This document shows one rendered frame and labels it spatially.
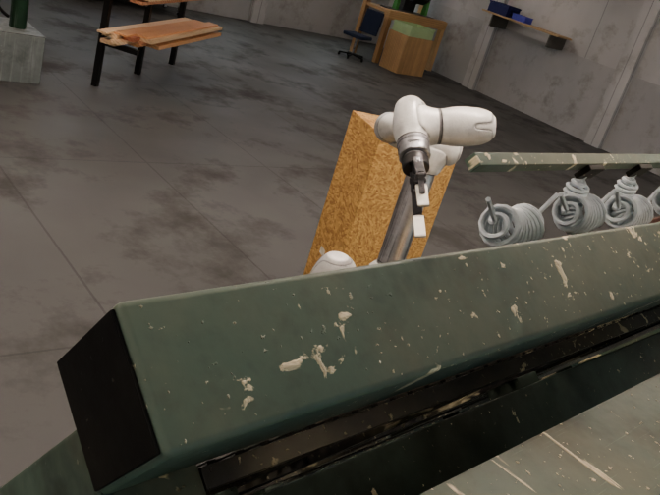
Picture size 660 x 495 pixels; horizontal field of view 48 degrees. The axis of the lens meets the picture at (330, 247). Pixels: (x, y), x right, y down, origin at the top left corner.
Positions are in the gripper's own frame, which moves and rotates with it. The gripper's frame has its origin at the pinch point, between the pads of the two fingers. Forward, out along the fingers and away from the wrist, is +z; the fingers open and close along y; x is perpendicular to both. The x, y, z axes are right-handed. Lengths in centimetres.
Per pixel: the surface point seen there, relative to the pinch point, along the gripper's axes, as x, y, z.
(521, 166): 5, 76, 47
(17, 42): -318, -300, -438
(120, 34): -236, -331, -479
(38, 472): -43, 103, 96
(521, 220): 5, 71, 52
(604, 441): 4, 89, 90
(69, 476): -39, 107, 97
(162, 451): -30, 116, 99
